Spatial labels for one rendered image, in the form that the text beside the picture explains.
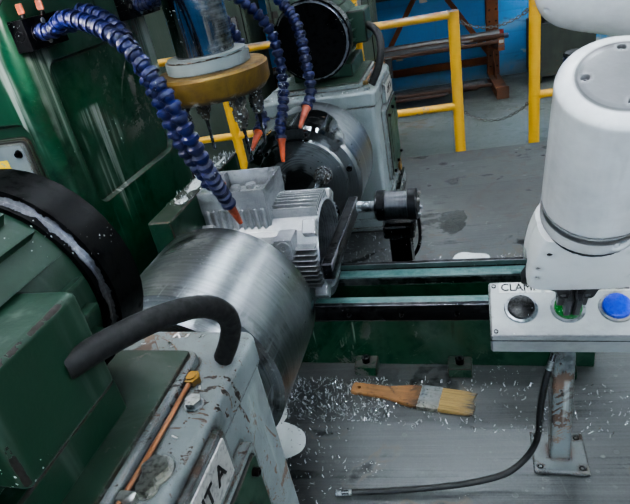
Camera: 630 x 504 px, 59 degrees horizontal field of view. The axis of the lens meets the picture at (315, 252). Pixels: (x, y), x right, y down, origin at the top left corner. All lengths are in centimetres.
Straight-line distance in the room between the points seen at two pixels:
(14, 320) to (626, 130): 38
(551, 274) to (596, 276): 4
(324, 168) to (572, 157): 77
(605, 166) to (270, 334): 40
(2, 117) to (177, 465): 61
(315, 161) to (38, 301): 84
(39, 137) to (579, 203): 71
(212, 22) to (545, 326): 61
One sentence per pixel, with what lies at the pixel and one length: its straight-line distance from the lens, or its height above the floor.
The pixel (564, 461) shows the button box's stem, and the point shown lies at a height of 81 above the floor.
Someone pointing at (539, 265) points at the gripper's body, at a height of 118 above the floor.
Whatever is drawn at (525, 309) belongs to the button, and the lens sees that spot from 69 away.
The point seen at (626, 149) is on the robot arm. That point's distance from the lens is 41.
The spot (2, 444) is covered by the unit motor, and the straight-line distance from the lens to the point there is 35.
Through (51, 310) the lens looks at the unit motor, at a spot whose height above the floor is 131.
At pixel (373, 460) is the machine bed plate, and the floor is 80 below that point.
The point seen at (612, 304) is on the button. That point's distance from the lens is 70.
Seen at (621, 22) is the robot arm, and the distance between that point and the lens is 54.
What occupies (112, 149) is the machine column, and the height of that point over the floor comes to 124.
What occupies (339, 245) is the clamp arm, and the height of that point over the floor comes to 103.
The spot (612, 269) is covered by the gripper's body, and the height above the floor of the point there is 117.
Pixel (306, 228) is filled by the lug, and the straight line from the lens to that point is 90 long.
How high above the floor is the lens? 147
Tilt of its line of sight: 28 degrees down
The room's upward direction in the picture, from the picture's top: 12 degrees counter-clockwise
